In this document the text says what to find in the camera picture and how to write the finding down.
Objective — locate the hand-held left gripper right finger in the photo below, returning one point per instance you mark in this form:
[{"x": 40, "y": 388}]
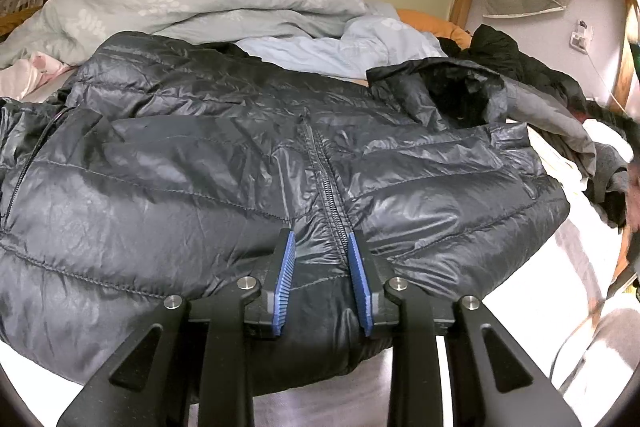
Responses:
[{"x": 361, "y": 287}]

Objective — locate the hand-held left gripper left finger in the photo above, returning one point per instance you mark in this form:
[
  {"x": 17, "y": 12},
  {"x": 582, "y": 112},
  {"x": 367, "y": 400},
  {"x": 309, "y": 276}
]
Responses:
[{"x": 282, "y": 287}]

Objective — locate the black down jacket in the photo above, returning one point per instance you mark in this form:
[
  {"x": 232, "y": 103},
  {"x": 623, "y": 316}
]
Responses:
[{"x": 175, "y": 187}]

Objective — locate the black clothes heap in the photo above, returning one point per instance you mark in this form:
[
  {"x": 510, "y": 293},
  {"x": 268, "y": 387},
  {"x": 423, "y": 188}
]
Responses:
[{"x": 505, "y": 52}]

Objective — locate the white garment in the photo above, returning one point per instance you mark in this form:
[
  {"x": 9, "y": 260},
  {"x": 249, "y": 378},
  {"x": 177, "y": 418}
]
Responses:
[{"x": 555, "y": 157}]

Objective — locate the dark grey garment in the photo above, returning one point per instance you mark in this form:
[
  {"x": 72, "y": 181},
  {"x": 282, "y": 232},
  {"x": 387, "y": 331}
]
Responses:
[{"x": 607, "y": 187}]

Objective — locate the orange pillow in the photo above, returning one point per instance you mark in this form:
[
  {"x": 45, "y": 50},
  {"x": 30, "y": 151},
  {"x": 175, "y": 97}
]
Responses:
[{"x": 425, "y": 21}]

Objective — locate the white pink floral pillow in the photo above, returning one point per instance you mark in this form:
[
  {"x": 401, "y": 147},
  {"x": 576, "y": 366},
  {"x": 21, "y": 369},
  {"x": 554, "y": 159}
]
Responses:
[{"x": 20, "y": 77}]

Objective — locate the white wall socket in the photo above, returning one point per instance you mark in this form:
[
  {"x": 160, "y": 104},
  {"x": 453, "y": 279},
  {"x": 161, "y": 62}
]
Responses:
[{"x": 580, "y": 39}]

